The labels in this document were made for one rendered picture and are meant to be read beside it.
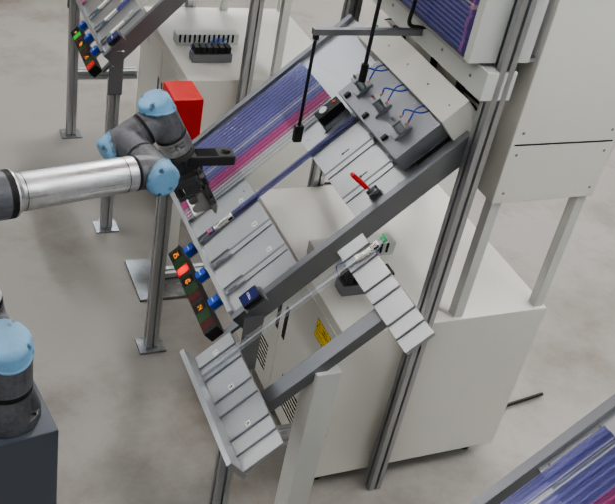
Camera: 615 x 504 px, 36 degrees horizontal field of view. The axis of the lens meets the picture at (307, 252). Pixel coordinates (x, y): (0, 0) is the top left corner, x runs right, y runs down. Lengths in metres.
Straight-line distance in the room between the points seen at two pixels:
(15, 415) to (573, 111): 1.47
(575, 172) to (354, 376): 0.79
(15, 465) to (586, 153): 1.56
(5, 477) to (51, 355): 1.00
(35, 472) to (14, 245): 1.54
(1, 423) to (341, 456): 1.06
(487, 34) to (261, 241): 0.75
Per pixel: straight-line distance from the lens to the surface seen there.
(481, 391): 2.88
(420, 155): 2.23
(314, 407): 2.08
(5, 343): 2.07
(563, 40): 2.23
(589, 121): 2.41
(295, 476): 2.24
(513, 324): 2.74
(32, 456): 2.23
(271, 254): 2.31
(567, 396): 3.50
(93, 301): 3.40
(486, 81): 2.11
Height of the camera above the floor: 2.15
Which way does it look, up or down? 35 degrees down
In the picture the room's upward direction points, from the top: 12 degrees clockwise
